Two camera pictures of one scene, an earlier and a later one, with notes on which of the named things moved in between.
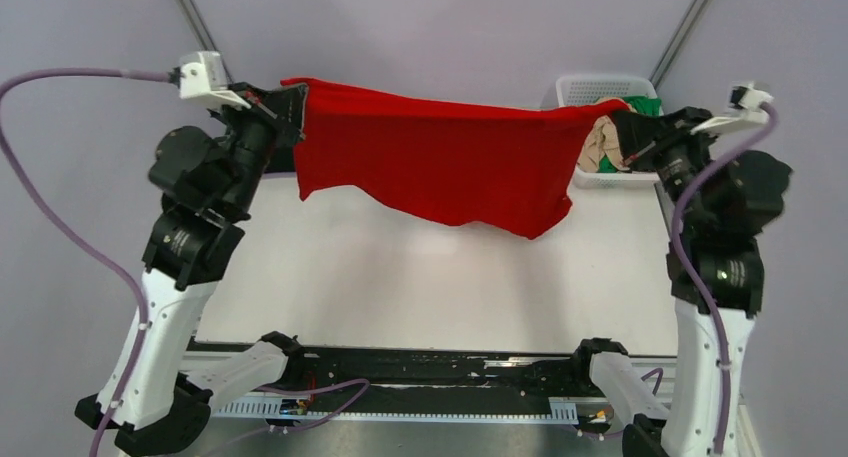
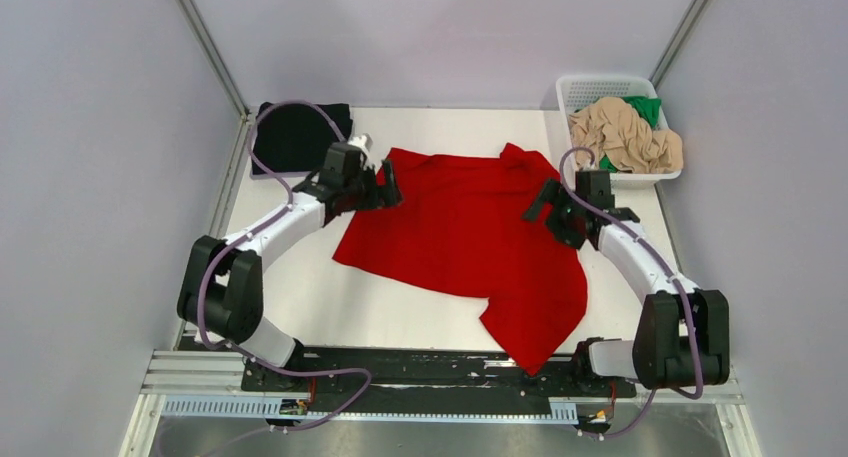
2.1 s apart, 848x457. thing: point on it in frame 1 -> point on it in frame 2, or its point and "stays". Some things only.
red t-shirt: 511,170 -> 461,231
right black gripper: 643,137 -> 549,192
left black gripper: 281,110 -> 385,196
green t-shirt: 640,104 stays
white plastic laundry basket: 573,90 stays
